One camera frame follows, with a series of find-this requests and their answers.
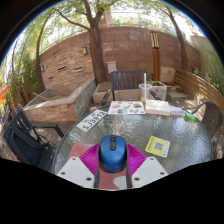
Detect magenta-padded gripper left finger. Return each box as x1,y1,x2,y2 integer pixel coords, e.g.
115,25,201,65
56,143,101,189

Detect blue computer mouse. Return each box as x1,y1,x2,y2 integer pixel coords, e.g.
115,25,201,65
98,134,128,174

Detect white number plate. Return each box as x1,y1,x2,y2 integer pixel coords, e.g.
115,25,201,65
75,109,108,134

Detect small white blue pack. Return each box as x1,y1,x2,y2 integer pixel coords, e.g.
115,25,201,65
169,105,186,118

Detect dark wooden slat chair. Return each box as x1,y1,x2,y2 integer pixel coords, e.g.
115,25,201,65
100,69,163,106

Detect thick forked tree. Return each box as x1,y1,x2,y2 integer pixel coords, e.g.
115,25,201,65
53,0,116,84

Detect slim straight tree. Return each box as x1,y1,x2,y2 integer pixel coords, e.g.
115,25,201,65
159,3,189,72

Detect clear plastic cup with straw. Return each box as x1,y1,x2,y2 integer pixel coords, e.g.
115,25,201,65
138,72,153,104

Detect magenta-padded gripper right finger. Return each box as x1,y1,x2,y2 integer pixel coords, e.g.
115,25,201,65
125,143,169,189

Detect grey wall box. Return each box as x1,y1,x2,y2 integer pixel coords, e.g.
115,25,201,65
106,60,118,75

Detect grey wicker chair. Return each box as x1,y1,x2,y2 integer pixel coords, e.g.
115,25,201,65
190,100,224,159

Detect white flat box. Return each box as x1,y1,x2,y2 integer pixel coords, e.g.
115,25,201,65
144,99,172,117

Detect green wipes packet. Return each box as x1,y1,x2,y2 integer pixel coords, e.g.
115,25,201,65
184,111,198,122

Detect floral print mouse pad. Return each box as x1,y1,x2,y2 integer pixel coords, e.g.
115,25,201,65
66,142,134,191

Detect white stone planter box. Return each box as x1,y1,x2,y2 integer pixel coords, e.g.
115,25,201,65
150,80,168,102

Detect wooden garden lamp post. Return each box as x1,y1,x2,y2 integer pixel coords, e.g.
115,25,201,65
148,25,162,82

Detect beige stone trough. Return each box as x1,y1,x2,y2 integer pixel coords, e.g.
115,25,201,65
92,81,114,104

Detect colourful printed sheet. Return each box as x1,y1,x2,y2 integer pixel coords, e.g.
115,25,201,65
107,100,146,116

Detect thin curved tree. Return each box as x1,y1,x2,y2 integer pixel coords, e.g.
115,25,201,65
34,9,64,93

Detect beige stone slab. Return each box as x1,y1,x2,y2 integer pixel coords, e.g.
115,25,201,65
159,66,177,85

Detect yellow code card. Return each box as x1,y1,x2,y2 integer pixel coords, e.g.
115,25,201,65
144,135,171,158

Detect raised stone garden bed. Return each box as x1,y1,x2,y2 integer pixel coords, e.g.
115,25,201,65
23,78,98,124

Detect black metal chair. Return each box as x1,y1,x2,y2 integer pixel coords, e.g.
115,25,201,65
2,105,65,169

